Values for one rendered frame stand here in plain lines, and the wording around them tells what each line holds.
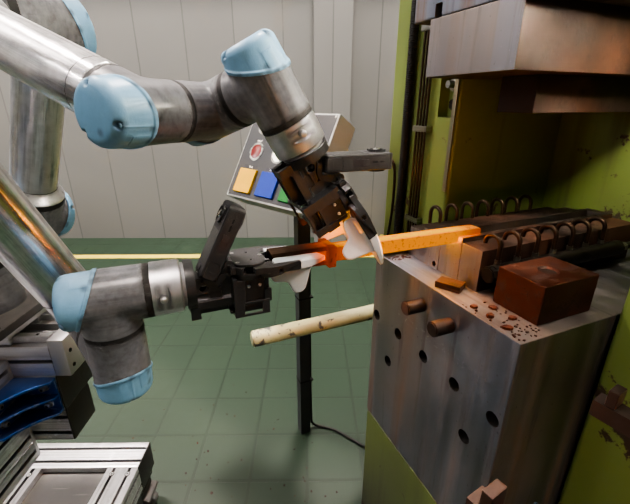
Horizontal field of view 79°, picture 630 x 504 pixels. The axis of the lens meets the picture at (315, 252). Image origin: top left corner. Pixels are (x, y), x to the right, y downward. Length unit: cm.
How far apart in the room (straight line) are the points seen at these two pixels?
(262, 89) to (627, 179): 86
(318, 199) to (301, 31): 308
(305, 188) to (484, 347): 37
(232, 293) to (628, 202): 90
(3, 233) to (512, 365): 71
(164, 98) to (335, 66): 296
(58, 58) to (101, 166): 350
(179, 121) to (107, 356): 31
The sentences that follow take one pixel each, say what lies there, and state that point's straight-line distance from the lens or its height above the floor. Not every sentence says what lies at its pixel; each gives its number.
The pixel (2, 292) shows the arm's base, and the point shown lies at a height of 86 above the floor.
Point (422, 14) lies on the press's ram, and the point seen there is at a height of 138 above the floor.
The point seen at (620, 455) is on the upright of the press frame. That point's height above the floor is 69.
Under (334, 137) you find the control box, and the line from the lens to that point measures 104.
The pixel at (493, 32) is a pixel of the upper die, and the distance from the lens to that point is 71.
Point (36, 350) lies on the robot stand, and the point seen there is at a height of 75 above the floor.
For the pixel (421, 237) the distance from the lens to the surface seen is 69.
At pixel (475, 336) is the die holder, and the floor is 88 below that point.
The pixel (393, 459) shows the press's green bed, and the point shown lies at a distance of 106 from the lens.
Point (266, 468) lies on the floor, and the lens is 159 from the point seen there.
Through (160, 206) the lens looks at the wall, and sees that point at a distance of 392.
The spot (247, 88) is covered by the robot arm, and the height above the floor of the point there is 124.
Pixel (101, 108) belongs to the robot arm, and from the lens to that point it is 47.
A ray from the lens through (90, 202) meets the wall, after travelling 419.
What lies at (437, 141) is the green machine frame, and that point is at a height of 114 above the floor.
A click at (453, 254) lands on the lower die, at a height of 96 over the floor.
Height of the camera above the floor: 123
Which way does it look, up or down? 21 degrees down
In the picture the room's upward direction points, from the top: straight up
